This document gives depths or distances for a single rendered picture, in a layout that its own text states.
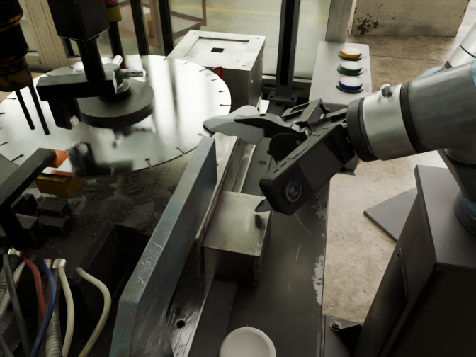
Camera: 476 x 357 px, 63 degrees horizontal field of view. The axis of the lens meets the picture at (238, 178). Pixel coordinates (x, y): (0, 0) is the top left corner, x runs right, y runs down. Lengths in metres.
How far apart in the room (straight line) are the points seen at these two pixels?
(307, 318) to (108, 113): 0.38
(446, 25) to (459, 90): 3.49
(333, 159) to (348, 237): 1.26
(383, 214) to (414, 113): 1.41
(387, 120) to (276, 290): 0.29
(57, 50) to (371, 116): 0.95
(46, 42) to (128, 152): 0.76
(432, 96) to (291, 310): 0.33
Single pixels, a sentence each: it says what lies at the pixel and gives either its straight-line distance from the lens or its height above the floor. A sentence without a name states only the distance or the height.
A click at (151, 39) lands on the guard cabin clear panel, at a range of 1.07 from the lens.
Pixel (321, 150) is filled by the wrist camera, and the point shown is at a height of 0.99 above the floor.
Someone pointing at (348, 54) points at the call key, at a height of 0.91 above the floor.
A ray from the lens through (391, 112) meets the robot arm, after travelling 0.41.
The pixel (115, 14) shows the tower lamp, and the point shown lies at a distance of 0.85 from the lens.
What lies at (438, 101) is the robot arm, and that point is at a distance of 0.40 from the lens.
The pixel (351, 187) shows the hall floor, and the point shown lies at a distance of 1.91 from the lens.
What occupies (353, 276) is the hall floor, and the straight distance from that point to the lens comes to 1.56.
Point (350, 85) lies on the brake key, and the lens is 0.73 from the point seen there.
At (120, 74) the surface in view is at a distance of 0.57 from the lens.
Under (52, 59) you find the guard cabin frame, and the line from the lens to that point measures 1.23.
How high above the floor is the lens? 1.23
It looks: 41 degrees down
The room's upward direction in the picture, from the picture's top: straight up
